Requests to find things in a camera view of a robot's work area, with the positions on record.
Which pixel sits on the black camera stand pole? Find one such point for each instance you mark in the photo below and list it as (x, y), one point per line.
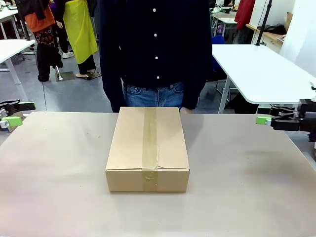
(264, 22)

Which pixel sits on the square metal mannequin base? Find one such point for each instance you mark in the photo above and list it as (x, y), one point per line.
(65, 76)

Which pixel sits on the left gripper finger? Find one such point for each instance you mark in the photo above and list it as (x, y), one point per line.
(11, 121)
(26, 106)

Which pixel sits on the white desk with grey legs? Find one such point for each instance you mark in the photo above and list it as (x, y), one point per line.
(12, 48)

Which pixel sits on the black bag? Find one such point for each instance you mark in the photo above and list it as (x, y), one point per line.
(276, 29)

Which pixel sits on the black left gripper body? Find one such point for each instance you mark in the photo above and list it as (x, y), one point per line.
(7, 106)

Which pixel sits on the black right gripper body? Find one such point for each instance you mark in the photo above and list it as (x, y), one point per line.
(307, 116)

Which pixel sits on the brown cardboard shipping box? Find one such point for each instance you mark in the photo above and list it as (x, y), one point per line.
(148, 148)

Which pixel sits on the person's right forearm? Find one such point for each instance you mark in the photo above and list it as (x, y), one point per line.
(114, 93)

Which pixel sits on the mannequin with yellow apron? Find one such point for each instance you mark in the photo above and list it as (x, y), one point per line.
(79, 32)

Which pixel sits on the person's left hand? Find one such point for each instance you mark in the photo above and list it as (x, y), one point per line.
(186, 110)

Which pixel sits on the mannequin with orange top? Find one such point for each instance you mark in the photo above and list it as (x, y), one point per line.
(44, 24)

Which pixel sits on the grey desk with clutter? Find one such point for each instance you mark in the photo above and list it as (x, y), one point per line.
(224, 18)

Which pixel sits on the person in red top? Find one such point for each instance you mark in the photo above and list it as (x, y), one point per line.
(244, 12)

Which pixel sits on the wooden top workbench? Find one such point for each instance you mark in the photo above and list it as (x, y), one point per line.
(270, 37)

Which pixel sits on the white sneakers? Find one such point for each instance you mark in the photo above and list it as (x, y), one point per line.
(67, 54)

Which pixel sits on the large white rounded table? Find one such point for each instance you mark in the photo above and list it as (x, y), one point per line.
(259, 74)

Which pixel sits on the person's left forearm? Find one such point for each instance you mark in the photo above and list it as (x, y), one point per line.
(196, 93)

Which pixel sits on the blue office chair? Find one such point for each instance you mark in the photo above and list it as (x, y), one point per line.
(218, 51)

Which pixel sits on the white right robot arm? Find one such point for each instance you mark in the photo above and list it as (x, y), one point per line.
(314, 98)

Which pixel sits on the small blue white box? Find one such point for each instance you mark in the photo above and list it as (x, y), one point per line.
(5, 128)

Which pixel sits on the person in dark navy shirt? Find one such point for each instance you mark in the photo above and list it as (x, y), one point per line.
(158, 37)

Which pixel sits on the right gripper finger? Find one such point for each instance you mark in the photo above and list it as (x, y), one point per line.
(263, 120)
(263, 110)

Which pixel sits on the clear packing tape strip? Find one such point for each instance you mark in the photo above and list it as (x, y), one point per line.
(149, 135)

